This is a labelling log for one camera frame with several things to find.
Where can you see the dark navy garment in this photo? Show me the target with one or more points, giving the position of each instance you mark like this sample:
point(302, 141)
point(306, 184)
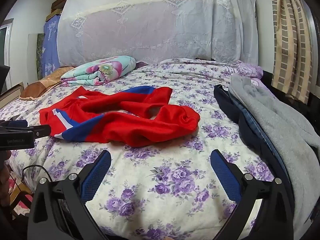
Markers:
point(225, 102)

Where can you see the orange brown pillow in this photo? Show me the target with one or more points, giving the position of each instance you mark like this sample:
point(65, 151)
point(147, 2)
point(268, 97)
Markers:
point(42, 85)

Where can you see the blue printed cloth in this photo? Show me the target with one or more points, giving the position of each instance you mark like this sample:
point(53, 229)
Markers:
point(50, 50)

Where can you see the blue jeans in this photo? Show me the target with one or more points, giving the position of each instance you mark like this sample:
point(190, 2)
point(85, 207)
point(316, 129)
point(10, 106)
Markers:
point(250, 117)

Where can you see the pink floral cloth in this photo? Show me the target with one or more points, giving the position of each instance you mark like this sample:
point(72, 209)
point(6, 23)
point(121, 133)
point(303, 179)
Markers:
point(22, 205)

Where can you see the grey fleece garment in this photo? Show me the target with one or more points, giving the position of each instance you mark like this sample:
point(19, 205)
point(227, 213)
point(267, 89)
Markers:
point(277, 120)

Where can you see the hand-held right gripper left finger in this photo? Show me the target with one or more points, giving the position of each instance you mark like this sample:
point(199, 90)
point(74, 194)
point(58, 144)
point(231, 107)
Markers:
point(96, 177)

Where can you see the green door panel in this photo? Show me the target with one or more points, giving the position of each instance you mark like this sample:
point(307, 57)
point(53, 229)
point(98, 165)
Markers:
point(2, 47)

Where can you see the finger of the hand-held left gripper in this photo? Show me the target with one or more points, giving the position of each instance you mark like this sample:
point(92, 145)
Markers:
point(17, 123)
point(41, 131)

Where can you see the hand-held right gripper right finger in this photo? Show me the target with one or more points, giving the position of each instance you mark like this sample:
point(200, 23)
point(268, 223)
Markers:
point(225, 177)

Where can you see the folded teal floral blanket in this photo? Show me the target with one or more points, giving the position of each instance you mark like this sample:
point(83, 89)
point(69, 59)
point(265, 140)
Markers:
point(100, 70)

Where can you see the white lace headboard cover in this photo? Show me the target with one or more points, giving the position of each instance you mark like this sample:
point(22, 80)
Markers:
point(155, 22)

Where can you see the person's left hand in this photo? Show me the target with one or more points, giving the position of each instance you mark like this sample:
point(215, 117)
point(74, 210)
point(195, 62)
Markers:
point(3, 187)

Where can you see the beige grey checked curtain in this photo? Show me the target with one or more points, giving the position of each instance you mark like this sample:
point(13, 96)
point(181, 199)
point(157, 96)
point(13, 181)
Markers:
point(290, 42)

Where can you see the brown wooden cabinet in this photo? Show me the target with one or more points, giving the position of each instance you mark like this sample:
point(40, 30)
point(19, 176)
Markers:
point(60, 3)

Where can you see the green wall picture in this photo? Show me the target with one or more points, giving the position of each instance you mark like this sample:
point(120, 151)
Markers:
point(40, 55)

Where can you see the red pants with blue stripe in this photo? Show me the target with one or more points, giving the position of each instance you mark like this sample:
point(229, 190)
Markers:
point(120, 120)

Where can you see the purple floral pillow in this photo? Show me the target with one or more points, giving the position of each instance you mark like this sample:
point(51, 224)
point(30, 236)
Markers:
point(250, 70)

